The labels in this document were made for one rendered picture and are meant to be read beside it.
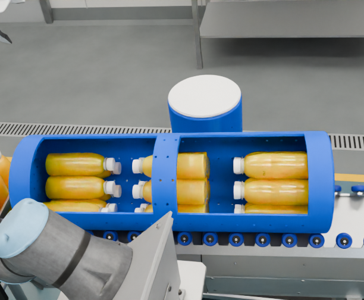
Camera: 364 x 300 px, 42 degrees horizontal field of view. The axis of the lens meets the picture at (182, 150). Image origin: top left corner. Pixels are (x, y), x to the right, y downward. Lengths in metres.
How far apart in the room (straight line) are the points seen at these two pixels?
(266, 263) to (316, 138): 0.41
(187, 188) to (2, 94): 3.07
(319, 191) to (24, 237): 0.73
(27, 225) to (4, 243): 0.05
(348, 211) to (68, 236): 0.93
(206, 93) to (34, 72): 2.74
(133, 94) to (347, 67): 1.69
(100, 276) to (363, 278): 0.86
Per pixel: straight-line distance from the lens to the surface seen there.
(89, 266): 0.90
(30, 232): 0.89
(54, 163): 1.49
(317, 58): 4.11
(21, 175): 1.39
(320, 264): 1.48
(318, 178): 1.26
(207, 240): 1.42
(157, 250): 0.84
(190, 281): 1.11
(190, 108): 1.78
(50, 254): 0.90
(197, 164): 1.31
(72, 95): 3.95
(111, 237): 1.47
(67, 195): 1.49
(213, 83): 1.90
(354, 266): 1.50
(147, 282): 0.80
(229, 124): 1.79
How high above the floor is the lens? 2.07
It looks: 40 degrees down
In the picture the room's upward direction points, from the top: 7 degrees counter-clockwise
